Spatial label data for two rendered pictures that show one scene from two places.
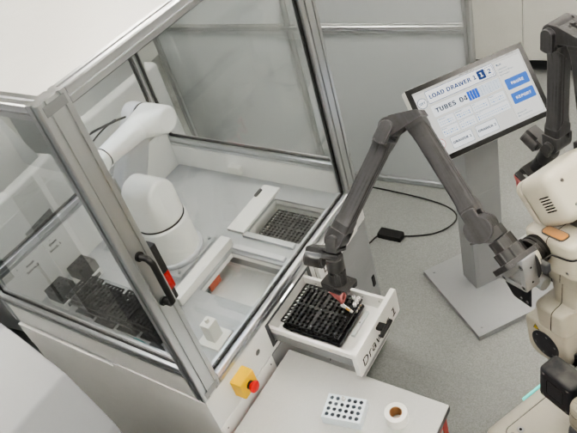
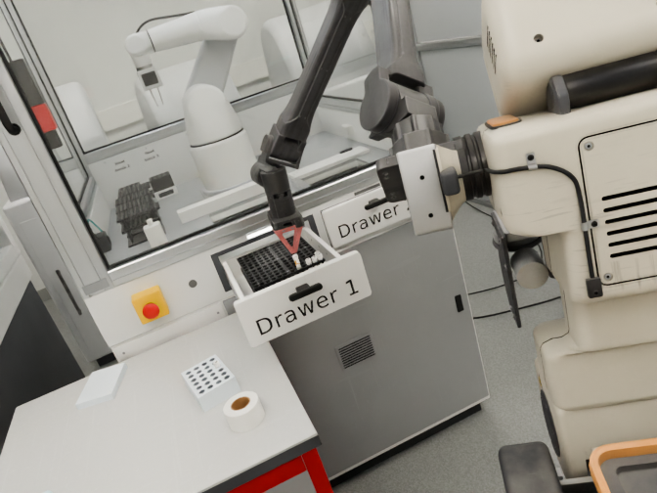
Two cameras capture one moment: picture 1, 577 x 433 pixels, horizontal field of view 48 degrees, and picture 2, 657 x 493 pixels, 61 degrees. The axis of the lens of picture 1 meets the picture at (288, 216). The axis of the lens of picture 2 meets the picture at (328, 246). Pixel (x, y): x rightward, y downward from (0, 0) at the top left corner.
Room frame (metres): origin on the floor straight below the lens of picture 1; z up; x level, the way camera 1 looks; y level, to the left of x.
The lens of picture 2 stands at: (0.51, -0.81, 1.41)
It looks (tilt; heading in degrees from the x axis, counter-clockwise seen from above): 23 degrees down; 34
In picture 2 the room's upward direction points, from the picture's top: 18 degrees counter-clockwise
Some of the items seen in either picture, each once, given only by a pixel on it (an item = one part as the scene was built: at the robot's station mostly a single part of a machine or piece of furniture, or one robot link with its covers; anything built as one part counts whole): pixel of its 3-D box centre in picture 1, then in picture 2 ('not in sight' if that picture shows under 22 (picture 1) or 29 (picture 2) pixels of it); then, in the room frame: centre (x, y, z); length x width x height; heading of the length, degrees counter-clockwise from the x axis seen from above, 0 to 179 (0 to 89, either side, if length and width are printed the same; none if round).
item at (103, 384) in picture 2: not in sight; (102, 384); (1.13, 0.34, 0.77); 0.13 x 0.09 x 0.02; 32
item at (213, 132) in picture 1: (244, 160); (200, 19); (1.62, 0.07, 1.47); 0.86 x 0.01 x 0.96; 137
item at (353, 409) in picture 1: (344, 411); (210, 381); (1.17, 0.02, 0.78); 0.12 x 0.08 x 0.04; 58
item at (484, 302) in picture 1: (484, 210); not in sight; (2.11, -0.84, 0.51); 0.50 x 0.45 x 1.02; 10
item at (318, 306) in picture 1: (323, 315); (282, 269); (1.48, -0.01, 0.87); 0.22 x 0.18 x 0.06; 47
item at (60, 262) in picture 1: (17, 228); not in sight; (1.57, 0.74, 1.52); 0.87 x 0.01 x 0.86; 47
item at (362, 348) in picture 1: (376, 331); (304, 297); (1.35, -0.15, 0.87); 0.29 x 0.02 x 0.11; 137
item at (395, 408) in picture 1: (396, 416); (243, 411); (1.10, -0.12, 0.78); 0.07 x 0.07 x 0.04
